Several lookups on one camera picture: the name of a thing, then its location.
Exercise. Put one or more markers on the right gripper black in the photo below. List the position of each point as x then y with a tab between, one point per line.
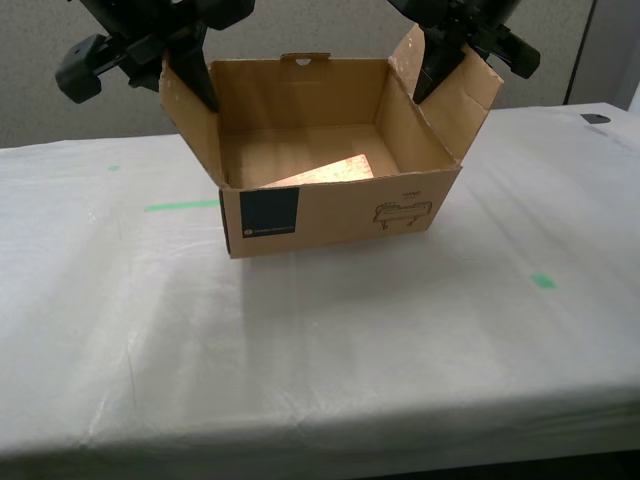
460	17

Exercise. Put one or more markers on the small green tape dot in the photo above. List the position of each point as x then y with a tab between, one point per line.
114	167

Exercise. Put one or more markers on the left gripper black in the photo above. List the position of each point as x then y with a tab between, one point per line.
165	20

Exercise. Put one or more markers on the small black flat object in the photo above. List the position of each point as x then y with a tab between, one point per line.
594	119

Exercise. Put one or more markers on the light wooden block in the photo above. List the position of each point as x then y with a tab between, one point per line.
335	172

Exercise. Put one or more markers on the grey fabric partition panel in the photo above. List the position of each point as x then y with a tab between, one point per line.
325	25

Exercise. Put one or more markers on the grey partition end post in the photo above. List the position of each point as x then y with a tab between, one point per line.
607	50

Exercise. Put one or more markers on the green tape square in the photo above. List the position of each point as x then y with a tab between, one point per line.
543	281

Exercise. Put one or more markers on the long green tape strip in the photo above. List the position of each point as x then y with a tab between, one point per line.
180	205

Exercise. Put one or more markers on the white table cover cloth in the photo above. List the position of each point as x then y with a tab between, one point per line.
320	350

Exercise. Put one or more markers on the brown cardboard box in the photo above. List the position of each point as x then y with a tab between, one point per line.
340	220

